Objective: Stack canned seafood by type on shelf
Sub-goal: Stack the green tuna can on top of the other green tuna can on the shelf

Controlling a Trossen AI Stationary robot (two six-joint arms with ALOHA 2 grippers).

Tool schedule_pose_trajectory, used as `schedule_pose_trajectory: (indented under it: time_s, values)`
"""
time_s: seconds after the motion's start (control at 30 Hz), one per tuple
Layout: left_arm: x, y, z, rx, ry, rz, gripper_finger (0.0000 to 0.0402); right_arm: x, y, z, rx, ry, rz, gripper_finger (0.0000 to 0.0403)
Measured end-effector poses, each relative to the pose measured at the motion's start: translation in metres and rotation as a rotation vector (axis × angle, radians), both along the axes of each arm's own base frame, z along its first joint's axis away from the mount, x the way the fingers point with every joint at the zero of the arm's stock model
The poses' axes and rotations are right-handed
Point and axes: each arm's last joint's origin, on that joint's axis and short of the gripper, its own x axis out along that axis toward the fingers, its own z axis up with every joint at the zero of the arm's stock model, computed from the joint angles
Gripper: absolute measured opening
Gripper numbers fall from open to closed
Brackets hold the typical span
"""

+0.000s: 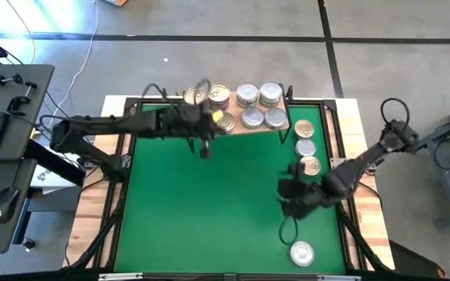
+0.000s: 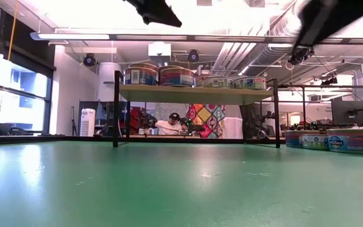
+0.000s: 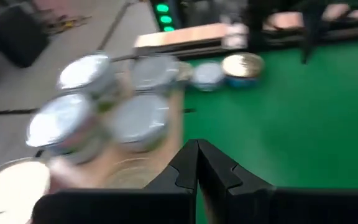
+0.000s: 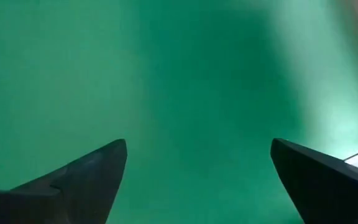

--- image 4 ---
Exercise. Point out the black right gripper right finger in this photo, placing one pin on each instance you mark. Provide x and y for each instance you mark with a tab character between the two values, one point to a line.
322	193

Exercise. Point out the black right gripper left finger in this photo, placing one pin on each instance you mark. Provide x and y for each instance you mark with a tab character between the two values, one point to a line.
73	199

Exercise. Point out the green table mat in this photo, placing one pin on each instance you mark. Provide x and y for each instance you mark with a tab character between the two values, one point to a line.
135	77

